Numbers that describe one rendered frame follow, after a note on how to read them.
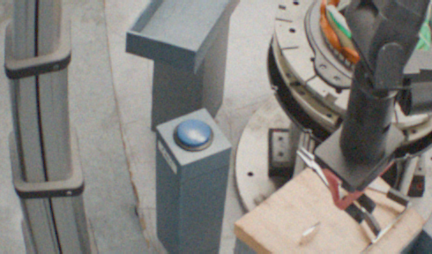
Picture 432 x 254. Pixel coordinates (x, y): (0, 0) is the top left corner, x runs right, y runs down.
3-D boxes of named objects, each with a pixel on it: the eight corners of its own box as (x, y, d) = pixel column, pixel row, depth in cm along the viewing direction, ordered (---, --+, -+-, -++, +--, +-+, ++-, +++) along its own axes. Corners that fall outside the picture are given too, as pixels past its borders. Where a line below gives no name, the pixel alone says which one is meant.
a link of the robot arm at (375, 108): (346, 50, 102) (363, 93, 99) (399, 49, 104) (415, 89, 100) (339, 96, 108) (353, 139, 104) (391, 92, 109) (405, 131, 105)
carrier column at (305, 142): (305, 204, 164) (324, 112, 148) (294, 212, 163) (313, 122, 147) (294, 195, 165) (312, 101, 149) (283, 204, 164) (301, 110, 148)
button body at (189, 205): (197, 221, 163) (204, 108, 144) (219, 253, 160) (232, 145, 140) (156, 236, 161) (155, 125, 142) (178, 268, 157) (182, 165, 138)
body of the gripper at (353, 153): (402, 146, 112) (413, 103, 107) (351, 197, 107) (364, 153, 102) (366, 113, 115) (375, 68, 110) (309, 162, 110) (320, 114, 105)
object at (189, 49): (186, 55, 186) (197, -57, 164) (248, 75, 183) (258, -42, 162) (123, 160, 170) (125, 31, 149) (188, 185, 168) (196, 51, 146)
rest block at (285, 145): (300, 139, 170) (303, 116, 166) (300, 168, 166) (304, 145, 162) (271, 138, 170) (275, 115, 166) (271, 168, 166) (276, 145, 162)
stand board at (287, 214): (422, 230, 131) (427, 220, 129) (336, 312, 122) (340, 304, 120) (336, 152, 140) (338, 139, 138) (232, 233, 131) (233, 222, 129)
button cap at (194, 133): (200, 118, 143) (200, 113, 142) (215, 140, 141) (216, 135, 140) (171, 129, 141) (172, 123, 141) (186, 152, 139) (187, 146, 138)
